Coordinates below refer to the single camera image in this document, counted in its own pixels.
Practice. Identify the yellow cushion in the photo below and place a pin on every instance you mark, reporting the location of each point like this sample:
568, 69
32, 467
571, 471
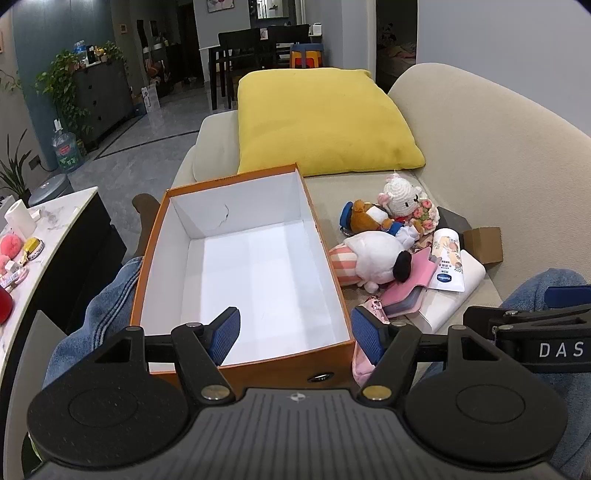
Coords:
323, 120

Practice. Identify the beige sofa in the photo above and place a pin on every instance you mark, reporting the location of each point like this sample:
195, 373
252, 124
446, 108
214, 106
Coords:
485, 161

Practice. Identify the pink fluffy ball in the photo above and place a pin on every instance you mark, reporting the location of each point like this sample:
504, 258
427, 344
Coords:
11, 247

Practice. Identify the small yellow toy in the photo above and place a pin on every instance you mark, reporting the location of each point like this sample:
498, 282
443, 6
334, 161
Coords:
32, 247

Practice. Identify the white crocheted bunny doll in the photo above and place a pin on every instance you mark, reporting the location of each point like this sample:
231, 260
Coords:
401, 194

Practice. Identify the stack of coloured stools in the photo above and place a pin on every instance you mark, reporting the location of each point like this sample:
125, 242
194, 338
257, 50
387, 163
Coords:
307, 57

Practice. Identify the round grey bin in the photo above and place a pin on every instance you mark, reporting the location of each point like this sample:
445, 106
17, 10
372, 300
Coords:
51, 189

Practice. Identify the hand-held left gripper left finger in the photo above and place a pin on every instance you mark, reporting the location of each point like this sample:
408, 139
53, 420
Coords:
226, 334

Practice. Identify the brown shoe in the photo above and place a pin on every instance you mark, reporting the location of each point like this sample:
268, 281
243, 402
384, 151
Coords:
145, 212

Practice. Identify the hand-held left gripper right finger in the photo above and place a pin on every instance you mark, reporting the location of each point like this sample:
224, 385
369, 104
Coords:
369, 337

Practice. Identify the large water jug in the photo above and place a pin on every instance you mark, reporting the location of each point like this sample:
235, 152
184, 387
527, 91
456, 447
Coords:
67, 150

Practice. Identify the small pink round toy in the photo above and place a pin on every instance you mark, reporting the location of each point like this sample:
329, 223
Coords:
7, 264

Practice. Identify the marble top coffee table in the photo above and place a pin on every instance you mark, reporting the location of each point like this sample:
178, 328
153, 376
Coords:
64, 217

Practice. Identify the person's left leg in jeans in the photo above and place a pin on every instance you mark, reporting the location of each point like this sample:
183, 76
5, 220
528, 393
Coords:
106, 300

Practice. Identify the white lotion tube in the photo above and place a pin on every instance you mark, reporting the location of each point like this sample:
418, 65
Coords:
445, 258

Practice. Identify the person's right leg in jeans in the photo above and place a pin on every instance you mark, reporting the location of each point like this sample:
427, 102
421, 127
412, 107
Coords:
545, 286

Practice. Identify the trailing green plant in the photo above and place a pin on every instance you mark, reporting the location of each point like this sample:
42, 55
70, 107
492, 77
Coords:
62, 87

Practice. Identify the dark dining table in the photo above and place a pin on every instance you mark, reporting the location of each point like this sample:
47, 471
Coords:
212, 48

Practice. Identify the small pink backpack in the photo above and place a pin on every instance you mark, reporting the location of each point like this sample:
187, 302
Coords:
376, 307

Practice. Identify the dark grey box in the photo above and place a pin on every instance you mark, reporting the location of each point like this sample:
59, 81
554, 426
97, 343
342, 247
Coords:
450, 219

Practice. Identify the small brown cardboard box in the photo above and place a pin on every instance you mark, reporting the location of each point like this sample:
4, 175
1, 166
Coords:
485, 244

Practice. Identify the pink striped tube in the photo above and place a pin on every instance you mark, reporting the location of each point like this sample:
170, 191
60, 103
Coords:
14, 277

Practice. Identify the pink card holder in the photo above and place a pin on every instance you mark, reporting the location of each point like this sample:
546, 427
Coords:
406, 295

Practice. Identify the white plush with black hat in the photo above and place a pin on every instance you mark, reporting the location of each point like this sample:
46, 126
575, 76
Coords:
374, 254

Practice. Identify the orange cardboard box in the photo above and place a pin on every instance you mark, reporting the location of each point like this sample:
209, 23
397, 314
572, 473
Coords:
258, 277

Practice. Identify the person's leg in jeans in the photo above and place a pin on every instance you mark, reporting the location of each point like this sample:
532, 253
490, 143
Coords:
545, 286
106, 300

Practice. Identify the dark dining chair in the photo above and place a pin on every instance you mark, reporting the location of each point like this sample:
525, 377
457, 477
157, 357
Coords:
240, 50
288, 37

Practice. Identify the tall leafy potted plant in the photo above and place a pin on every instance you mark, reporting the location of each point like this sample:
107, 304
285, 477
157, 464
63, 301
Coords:
16, 170

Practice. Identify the brown dog plush blue outfit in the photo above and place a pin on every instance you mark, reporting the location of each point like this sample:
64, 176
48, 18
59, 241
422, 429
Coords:
364, 217

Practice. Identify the white box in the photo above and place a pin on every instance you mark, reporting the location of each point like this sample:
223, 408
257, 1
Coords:
443, 309

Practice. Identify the white toilet paper roll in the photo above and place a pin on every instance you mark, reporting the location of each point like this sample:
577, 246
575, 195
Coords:
21, 217

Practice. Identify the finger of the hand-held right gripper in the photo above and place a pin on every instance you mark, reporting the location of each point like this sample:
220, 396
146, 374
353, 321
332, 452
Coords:
570, 295
531, 318

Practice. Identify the dark grey cabinet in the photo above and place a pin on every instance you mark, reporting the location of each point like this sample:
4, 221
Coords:
106, 101

